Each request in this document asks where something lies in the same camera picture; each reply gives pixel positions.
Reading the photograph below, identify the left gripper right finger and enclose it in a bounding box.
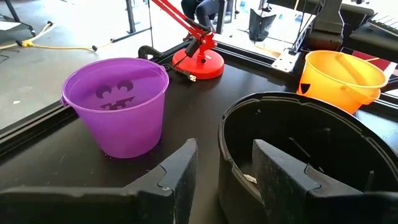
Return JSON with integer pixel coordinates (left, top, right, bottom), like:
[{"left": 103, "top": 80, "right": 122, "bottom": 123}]
[{"left": 252, "top": 139, "right": 398, "bottom": 224}]

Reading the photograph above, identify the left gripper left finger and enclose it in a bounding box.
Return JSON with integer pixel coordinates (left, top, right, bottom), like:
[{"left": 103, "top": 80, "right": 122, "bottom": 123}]
[{"left": 0, "top": 138, "right": 199, "bottom": 224}]

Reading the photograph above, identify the black jack-o-lantern bucket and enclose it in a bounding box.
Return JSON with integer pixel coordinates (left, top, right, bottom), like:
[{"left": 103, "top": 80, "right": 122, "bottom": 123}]
[{"left": 217, "top": 91, "right": 398, "bottom": 224}]

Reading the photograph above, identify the purple jack-o-lantern bucket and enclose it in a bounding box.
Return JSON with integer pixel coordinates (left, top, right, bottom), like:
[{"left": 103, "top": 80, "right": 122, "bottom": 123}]
[{"left": 60, "top": 57, "right": 170, "bottom": 160}]

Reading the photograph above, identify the black table mat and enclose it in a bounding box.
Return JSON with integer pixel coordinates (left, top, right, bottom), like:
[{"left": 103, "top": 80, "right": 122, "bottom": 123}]
[{"left": 0, "top": 46, "right": 398, "bottom": 224}]

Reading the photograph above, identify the orange jack-o-lantern bucket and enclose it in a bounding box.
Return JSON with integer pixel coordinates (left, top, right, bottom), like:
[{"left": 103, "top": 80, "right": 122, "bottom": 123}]
[{"left": 297, "top": 50, "right": 390, "bottom": 115}]

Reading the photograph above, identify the red desk lamp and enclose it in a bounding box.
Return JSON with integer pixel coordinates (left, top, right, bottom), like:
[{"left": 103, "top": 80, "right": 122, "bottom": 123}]
[{"left": 150, "top": 0, "right": 226, "bottom": 81}]

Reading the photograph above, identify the black clamp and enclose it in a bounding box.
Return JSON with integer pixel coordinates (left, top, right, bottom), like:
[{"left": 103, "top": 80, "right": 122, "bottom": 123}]
[{"left": 137, "top": 44, "right": 163, "bottom": 60}]

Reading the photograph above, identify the black bin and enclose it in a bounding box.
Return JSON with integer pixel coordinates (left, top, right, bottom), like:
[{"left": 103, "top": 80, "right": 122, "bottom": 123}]
[{"left": 248, "top": 7, "right": 277, "bottom": 44}]

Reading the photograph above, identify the grey desk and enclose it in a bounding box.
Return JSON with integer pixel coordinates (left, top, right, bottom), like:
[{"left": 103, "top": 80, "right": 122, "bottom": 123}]
[{"left": 349, "top": 12, "right": 398, "bottom": 63}]

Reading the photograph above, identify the black tripod light stand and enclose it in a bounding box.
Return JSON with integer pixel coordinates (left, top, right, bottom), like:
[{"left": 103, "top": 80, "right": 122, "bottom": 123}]
[{"left": 111, "top": 0, "right": 155, "bottom": 47}]

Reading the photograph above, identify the person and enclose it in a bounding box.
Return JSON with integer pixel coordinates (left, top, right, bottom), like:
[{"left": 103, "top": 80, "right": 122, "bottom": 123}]
[{"left": 180, "top": 0, "right": 234, "bottom": 29}]

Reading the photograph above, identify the black lamp power cord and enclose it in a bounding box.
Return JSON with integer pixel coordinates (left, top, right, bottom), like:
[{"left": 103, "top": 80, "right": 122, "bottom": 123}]
[{"left": 160, "top": 55, "right": 198, "bottom": 83}]

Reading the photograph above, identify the silver bracket plate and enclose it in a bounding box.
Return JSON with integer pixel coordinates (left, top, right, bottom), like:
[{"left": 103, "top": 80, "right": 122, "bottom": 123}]
[{"left": 271, "top": 47, "right": 302, "bottom": 74}]

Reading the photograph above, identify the black aluminium table frame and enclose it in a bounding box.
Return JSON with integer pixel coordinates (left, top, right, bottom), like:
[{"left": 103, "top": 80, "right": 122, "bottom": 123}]
[{"left": 0, "top": 40, "right": 398, "bottom": 156}]

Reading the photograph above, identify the yellow extension cable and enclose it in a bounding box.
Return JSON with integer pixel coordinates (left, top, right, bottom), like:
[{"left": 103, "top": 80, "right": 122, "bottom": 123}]
[{"left": 0, "top": 21, "right": 116, "bottom": 53}]

